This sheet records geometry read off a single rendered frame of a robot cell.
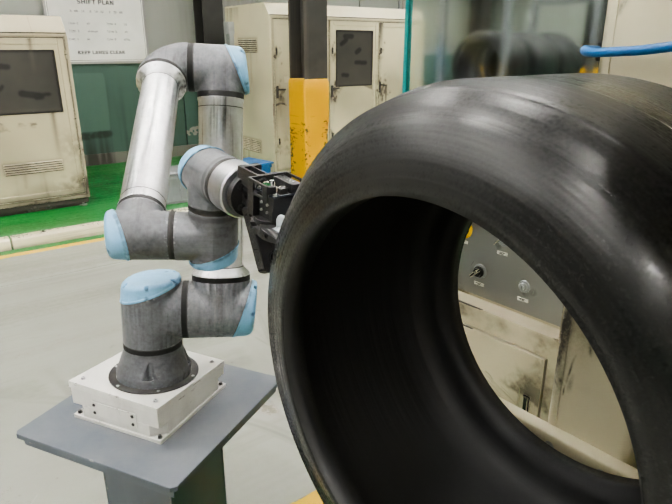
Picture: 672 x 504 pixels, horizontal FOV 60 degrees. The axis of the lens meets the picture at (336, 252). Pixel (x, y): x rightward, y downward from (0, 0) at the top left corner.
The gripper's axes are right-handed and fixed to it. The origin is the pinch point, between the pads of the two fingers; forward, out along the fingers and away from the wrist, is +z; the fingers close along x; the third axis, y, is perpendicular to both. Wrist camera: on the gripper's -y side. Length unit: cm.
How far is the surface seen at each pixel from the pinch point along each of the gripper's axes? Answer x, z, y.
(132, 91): 259, -749, -118
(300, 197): -12.2, 11.1, 13.2
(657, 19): 29, 25, 33
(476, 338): 64, -13, -44
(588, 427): 28.6, 31.8, -23.3
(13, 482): -30, -132, -141
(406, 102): -9.1, 21.8, 25.1
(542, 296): 69, -1, -28
